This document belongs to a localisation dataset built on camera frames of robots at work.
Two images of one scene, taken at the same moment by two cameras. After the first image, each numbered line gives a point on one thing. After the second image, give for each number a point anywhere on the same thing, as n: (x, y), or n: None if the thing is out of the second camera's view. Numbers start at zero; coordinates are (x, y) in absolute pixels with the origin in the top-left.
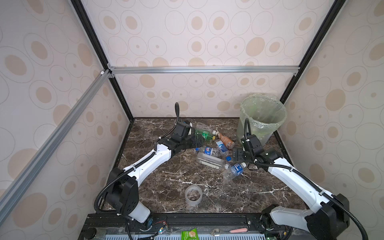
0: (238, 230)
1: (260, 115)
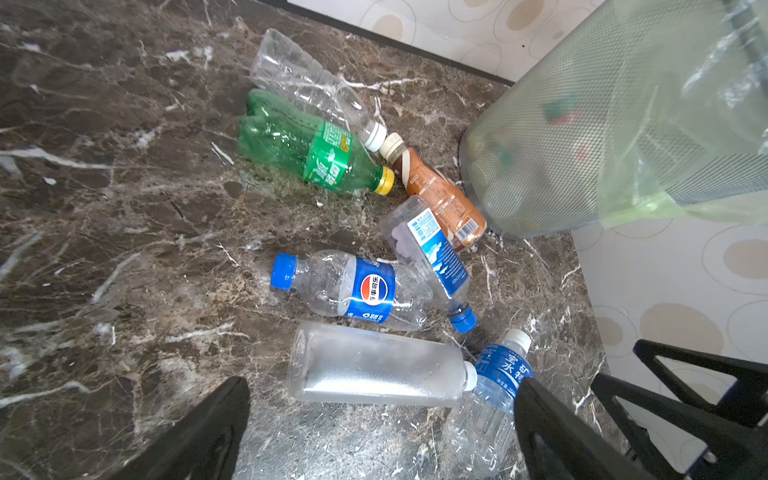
0: None
1: (649, 111)
